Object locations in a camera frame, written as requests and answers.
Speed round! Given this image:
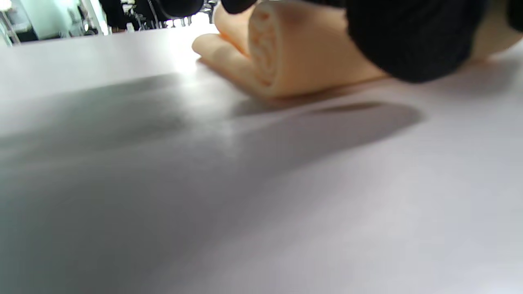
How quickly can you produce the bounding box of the person's left hand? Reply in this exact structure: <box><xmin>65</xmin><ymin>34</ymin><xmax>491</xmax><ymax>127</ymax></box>
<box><xmin>157</xmin><ymin>0</ymin><xmax>489</xmax><ymax>84</ymax></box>

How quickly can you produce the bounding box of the person's right hand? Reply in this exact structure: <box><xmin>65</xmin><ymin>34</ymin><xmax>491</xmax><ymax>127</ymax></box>
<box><xmin>506</xmin><ymin>0</ymin><xmax>523</xmax><ymax>33</ymax></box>

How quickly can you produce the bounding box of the orange rectangular towel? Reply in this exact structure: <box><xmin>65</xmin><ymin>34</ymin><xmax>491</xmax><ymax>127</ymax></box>
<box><xmin>192</xmin><ymin>0</ymin><xmax>523</xmax><ymax>99</ymax></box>

